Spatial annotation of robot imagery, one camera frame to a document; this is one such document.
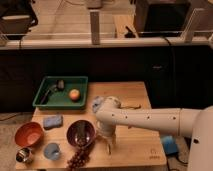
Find silver fork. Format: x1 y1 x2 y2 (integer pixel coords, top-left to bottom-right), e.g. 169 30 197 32
99 134 111 155

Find dark purple bowl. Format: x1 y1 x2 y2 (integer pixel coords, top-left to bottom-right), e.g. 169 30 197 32
66 120 95 147

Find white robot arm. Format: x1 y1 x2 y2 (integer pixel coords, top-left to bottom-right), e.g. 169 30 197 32
92 96 213 171

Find red bowl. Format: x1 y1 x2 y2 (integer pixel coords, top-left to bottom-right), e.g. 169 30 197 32
15 122 44 147

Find purple grape bunch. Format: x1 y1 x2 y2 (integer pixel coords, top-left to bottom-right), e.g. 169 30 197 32
67 139 94 171

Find crumpled blue white cloth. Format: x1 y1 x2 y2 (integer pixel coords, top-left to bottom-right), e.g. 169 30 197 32
92 96 105 113

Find orange peach fruit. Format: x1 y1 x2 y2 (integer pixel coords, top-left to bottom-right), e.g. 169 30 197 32
69 89 80 101

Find blue plastic cup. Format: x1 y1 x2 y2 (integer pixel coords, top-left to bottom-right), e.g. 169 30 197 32
43 143 61 160

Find blue object on floor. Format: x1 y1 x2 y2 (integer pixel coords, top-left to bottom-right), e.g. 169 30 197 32
161 136 179 155

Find blue sponge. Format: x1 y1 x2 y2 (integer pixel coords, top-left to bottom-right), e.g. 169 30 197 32
43 115 63 130

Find green plastic tray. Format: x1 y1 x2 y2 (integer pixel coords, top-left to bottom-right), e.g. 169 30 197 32
33 76 88 110

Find black dish brush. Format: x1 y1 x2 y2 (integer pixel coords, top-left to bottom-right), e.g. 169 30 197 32
40 80 65 104

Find silver metal cup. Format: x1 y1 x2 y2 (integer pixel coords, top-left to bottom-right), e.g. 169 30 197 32
16 148 33 163

